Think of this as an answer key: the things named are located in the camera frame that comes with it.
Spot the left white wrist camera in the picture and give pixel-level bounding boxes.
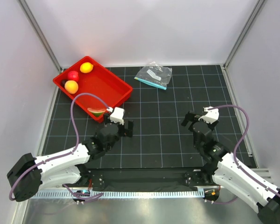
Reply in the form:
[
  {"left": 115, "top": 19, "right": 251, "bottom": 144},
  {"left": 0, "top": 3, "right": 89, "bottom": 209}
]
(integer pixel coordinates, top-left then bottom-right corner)
[{"left": 107, "top": 107, "right": 125, "bottom": 125}]

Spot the aluminium frame post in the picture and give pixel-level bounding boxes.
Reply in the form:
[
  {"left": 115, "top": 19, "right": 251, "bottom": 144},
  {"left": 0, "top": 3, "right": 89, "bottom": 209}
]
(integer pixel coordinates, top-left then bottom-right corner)
[
  {"left": 17, "top": 0, "right": 63, "bottom": 73},
  {"left": 223, "top": 0, "right": 267, "bottom": 70}
]

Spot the right aluminium frame post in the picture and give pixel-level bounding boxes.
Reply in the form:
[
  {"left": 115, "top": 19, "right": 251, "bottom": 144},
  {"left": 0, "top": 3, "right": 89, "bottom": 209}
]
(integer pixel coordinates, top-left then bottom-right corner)
[{"left": 223, "top": 0, "right": 267, "bottom": 70}]

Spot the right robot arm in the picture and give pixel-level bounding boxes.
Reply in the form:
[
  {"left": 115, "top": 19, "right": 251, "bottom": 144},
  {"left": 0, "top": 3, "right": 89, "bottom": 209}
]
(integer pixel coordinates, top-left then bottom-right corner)
[{"left": 182, "top": 112, "right": 280, "bottom": 224}]

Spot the black grid mat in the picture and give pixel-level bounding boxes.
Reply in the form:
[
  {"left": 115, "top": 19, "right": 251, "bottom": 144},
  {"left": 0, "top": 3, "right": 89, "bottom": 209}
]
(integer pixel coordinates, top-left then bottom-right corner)
[{"left": 38, "top": 64, "right": 257, "bottom": 169}]

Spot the orange peach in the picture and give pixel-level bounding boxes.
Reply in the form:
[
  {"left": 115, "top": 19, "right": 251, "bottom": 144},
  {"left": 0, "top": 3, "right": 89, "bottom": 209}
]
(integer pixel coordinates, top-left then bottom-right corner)
[{"left": 64, "top": 80, "right": 79, "bottom": 94}]

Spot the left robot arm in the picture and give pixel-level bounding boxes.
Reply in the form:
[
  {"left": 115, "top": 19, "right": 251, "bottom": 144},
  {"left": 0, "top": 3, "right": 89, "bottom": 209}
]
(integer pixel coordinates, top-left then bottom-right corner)
[{"left": 7, "top": 114, "right": 134, "bottom": 202}]

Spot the dark plum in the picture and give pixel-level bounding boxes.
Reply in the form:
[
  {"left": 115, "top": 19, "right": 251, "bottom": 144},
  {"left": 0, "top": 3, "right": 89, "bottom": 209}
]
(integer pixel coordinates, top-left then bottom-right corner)
[{"left": 61, "top": 79, "right": 67, "bottom": 87}]

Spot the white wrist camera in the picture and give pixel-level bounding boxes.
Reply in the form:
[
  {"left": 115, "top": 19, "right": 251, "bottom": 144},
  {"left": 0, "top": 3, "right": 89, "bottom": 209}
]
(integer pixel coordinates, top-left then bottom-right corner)
[
  {"left": 198, "top": 106, "right": 219, "bottom": 124},
  {"left": 107, "top": 107, "right": 125, "bottom": 125}
]

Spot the clear zip top bag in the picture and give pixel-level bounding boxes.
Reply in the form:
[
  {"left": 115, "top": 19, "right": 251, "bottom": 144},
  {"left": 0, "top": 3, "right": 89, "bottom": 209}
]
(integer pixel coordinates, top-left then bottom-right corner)
[{"left": 134, "top": 62, "right": 172, "bottom": 90}]

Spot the red plastic tray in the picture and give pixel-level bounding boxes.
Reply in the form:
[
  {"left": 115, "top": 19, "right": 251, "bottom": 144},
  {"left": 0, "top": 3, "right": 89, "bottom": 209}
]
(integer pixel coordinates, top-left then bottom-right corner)
[{"left": 52, "top": 56, "right": 133, "bottom": 124}]

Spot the red apple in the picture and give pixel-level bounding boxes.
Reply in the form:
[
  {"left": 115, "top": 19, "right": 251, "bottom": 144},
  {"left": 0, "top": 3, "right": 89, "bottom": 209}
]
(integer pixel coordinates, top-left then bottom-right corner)
[{"left": 67, "top": 71, "right": 79, "bottom": 82}]

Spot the yellow lemon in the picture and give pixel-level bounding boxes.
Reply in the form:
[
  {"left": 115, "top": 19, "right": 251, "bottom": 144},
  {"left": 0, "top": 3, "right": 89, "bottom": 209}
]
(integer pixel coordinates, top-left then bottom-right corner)
[{"left": 80, "top": 62, "right": 94, "bottom": 74}]

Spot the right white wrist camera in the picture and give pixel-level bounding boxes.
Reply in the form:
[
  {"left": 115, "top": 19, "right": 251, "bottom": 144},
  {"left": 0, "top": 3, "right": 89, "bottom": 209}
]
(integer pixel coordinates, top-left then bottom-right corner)
[{"left": 198, "top": 106, "right": 219, "bottom": 124}]

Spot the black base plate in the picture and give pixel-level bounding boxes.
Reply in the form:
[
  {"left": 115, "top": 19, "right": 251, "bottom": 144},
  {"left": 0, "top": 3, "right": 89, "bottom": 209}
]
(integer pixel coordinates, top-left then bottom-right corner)
[{"left": 89, "top": 168, "right": 218, "bottom": 192}]

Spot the left aluminium frame post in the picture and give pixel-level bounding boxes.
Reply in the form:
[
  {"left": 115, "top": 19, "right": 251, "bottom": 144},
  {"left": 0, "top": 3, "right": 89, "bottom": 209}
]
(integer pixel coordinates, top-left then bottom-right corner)
[{"left": 17, "top": 0, "right": 63, "bottom": 73}]

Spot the watermelon slice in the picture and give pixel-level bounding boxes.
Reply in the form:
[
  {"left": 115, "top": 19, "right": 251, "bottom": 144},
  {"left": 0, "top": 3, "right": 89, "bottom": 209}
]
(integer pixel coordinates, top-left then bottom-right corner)
[{"left": 87, "top": 107, "right": 107, "bottom": 118}]

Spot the slotted cable duct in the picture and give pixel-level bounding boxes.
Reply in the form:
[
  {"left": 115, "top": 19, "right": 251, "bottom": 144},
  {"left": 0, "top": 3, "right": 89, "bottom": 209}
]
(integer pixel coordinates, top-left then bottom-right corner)
[{"left": 32, "top": 189, "right": 204, "bottom": 199}]

